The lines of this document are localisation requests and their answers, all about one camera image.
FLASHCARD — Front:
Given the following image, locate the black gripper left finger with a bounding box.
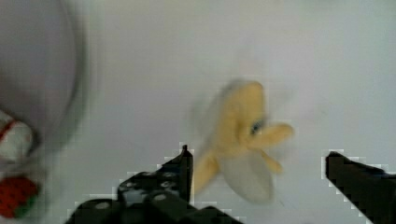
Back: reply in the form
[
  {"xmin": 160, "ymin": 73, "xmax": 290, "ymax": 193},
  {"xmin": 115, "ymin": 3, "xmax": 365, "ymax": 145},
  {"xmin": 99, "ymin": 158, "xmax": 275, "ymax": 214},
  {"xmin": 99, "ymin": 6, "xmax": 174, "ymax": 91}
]
[{"xmin": 64, "ymin": 146, "xmax": 243, "ymax": 224}]

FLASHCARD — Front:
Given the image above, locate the red strawberry toy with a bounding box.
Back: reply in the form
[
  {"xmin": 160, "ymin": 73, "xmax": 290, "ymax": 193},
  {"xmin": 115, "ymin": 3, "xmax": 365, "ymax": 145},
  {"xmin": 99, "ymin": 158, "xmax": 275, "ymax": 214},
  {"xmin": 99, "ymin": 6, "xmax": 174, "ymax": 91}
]
[{"xmin": 0, "ymin": 176, "xmax": 39, "ymax": 218}]

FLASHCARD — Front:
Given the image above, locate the lilac oval plate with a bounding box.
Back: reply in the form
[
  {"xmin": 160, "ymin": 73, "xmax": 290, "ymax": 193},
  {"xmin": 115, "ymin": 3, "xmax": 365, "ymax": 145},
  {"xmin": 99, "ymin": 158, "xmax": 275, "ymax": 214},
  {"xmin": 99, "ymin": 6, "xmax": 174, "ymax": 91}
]
[{"xmin": 0, "ymin": 0, "xmax": 81, "ymax": 155}]

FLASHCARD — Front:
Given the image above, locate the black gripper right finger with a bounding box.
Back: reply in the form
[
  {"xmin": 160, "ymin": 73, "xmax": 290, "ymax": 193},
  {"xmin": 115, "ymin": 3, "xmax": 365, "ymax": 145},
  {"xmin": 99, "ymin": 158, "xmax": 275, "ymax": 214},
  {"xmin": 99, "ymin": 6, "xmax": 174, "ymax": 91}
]
[{"xmin": 325, "ymin": 151, "xmax": 396, "ymax": 224}]

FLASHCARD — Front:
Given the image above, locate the red plush ketchup bottle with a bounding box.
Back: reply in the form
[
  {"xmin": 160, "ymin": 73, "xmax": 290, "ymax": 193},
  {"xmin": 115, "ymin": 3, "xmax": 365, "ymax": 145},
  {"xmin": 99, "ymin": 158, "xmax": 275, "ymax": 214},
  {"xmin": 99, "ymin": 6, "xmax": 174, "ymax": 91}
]
[{"xmin": 0, "ymin": 111, "xmax": 34, "ymax": 162}]

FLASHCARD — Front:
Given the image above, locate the yellow plush banana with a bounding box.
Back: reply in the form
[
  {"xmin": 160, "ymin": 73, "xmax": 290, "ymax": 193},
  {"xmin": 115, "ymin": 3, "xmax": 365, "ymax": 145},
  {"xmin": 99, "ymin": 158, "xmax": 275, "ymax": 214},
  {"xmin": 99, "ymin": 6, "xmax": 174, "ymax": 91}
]
[{"xmin": 191, "ymin": 80, "xmax": 294, "ymax": 203}]

